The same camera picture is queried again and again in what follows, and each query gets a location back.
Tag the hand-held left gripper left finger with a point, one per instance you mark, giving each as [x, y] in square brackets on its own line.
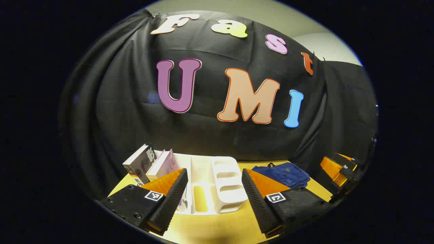
[173, 200]

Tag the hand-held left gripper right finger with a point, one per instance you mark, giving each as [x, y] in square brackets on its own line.
[257, 203]

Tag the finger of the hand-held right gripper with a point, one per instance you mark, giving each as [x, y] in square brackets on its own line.
[330, 167]
[346, 160]

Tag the pink cover book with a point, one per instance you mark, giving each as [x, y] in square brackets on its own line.
[164, 166]

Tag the white plastic bookshelf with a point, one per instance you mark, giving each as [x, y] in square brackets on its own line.
[227, 183]

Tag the blue schoolbag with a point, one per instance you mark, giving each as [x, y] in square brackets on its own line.
[283, 174]

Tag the grey cover book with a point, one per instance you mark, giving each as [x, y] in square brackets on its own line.
[137, 166]

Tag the black backdrop cloth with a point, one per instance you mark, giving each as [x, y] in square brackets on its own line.
[210, 135]

